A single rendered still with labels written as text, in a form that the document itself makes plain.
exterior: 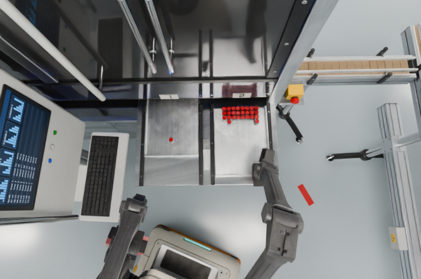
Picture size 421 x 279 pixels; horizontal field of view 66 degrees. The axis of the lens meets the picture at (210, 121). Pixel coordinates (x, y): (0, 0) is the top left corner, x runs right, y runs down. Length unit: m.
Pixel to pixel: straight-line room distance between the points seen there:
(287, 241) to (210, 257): 1.29
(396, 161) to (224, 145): 1.06
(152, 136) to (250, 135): 0.49
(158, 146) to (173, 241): 0.78
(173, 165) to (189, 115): 0.26
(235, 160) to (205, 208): 0.93
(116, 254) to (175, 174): 0.67
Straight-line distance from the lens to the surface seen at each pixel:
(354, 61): 1.82
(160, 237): 2.20
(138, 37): 0.91
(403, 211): 2.16
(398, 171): 2.18
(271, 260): 0.96
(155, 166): 1.60
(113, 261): 1.00
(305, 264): 2.55
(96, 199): 1.73
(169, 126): 1.63
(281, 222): 0.95
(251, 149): 1.60
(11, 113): 1.27
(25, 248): 2.82
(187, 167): 1.58
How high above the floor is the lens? 2.44
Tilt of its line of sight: 75 degrees down
